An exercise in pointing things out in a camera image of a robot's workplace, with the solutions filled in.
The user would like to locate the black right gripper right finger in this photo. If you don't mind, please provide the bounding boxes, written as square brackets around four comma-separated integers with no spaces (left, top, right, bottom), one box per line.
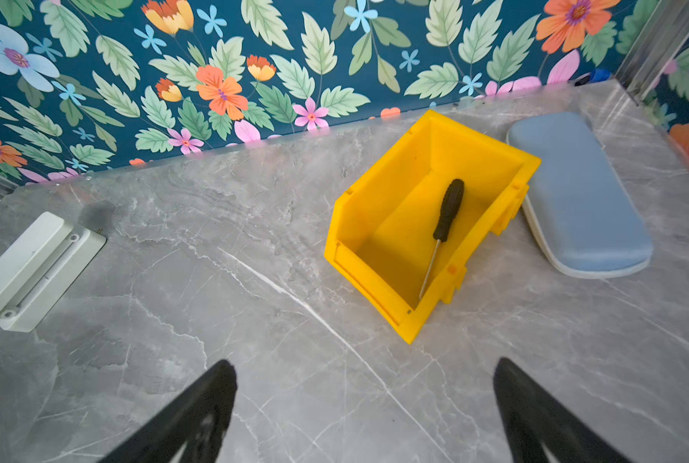
[493,357,629,462]

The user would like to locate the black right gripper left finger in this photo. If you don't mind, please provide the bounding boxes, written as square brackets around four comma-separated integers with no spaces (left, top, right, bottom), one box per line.
[103,360,238,462]

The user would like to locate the black handled screwdriver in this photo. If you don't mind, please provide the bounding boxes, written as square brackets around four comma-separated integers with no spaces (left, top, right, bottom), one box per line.
[419,179,465,299]

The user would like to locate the yellow plastic bin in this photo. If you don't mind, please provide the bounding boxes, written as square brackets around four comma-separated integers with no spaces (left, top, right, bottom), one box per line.
[324,110,541,343]

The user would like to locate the light blue glasses case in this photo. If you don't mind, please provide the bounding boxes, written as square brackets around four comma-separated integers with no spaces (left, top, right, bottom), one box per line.
[506,112,654,279]

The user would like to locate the white plastic box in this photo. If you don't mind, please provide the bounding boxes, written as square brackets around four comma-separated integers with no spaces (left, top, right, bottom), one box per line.
[0,212,106,333]

